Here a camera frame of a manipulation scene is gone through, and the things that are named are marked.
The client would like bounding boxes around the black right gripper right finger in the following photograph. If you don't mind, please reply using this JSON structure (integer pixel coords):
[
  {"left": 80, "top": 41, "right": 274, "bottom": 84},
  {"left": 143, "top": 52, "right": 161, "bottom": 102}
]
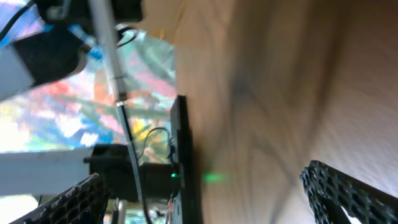
[{"left": 299, "top": 160, "right": 397, "bottom": 224}]

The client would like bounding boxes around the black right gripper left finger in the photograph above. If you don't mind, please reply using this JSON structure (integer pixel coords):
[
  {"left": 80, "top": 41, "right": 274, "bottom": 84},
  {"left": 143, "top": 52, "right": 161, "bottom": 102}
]
[{"left": 10, "top": 173, "right": 111, "bottom": 224}]

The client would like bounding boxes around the black USB charging cable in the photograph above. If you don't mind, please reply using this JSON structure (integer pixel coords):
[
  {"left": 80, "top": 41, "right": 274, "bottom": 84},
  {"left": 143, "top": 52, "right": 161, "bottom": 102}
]
[{"left": 115, "top": 101, "right": 153, "bottom": 224}]

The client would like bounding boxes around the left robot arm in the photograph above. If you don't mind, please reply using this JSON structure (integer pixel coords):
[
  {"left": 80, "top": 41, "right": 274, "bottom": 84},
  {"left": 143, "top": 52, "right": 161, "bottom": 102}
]
[{"left": 1, "top": 31, "right": 176, "bottom": 163}]

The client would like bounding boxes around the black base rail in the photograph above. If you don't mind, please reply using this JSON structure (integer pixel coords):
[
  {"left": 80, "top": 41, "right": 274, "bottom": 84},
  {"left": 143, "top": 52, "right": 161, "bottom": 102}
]
[{"left": 170, "top": 95, "right": 203, "bottom": 224}]

